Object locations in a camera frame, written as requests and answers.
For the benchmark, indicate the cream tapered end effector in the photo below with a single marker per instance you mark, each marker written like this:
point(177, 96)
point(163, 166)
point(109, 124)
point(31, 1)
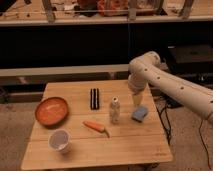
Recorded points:
point(137, 98)

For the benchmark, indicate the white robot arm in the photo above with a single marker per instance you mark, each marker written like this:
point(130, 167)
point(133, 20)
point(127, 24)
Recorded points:
point(144, 69)

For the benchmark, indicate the clear plastic bottle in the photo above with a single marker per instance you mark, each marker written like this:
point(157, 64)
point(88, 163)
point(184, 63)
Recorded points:
point(114, 110)

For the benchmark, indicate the blue sponge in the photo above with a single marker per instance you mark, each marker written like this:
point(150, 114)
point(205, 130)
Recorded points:
point(139, 113)

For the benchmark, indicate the long wooden shelf bench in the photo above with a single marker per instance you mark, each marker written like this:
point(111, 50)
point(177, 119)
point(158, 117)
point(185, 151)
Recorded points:
point(63, 70)

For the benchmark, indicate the orange carrot toy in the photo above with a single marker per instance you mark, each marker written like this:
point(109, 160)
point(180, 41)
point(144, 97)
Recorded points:
point(97, 127)

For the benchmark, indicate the wooden table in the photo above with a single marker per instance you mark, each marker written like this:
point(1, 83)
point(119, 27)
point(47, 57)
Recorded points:
point(130, 142)

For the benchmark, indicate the orange bowl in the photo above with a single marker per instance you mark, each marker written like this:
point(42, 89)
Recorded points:
point(51, 111)

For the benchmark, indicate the white paper cup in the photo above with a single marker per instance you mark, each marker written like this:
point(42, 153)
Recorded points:
point(59, 141)

